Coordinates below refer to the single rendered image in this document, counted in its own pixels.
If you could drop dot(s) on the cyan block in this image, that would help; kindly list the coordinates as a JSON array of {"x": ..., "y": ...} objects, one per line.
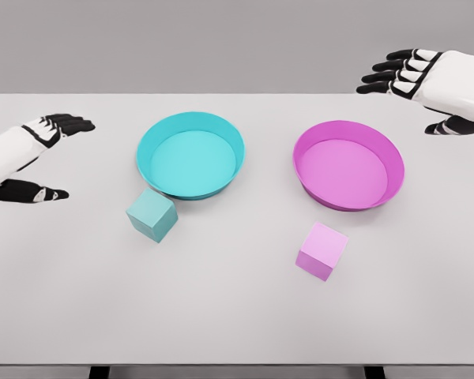
[{"x": 152, "y": 215}]

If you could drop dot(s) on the cyan round plate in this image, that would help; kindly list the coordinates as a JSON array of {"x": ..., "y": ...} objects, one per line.
[{"x": 191, "y": 158}]

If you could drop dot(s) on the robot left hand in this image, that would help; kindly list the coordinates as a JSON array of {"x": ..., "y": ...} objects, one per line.
[{"x": 12, "y": 152}]

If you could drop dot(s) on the pink block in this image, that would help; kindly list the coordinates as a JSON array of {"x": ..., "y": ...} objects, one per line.
[{"x": 322, "y": 250}]

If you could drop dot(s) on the magenta round plate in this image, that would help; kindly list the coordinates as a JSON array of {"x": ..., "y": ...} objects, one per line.
[{"x": 345, "y": 167}]

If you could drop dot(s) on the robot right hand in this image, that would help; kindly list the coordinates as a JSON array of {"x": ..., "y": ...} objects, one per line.
[{"x": 450, "y": 83}]

